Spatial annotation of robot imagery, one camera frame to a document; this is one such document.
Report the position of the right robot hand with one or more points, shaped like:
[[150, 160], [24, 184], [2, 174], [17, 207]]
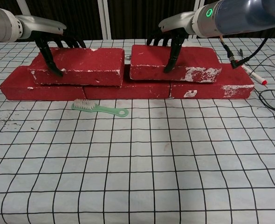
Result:
[[177, 22]]

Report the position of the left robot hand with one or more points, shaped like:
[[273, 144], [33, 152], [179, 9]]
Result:
[[42, 25]]

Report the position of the red brick large white scuff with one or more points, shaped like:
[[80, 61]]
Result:
[[151, 58]]

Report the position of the red brick chipped white edges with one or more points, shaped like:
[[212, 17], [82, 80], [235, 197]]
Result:
[[86, 63]]

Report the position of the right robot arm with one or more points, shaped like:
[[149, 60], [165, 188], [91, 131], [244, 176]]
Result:
[[240, 16]]

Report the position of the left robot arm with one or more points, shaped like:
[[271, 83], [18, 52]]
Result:
[[2, 23]]

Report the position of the plain red brick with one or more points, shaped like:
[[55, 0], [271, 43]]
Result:
[[44, 93], [128, 92]]

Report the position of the red brick with white label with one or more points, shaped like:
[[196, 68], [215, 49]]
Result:
[[209, 92]]

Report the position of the white marker red cap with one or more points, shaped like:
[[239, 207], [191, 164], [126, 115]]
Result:
[[254, 75]]

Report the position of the green scrubbing brush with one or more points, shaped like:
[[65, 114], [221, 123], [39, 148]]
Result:
[[112, 111]]

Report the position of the checkered white tablecloth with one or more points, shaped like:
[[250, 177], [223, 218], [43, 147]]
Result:
[[137, 175]]

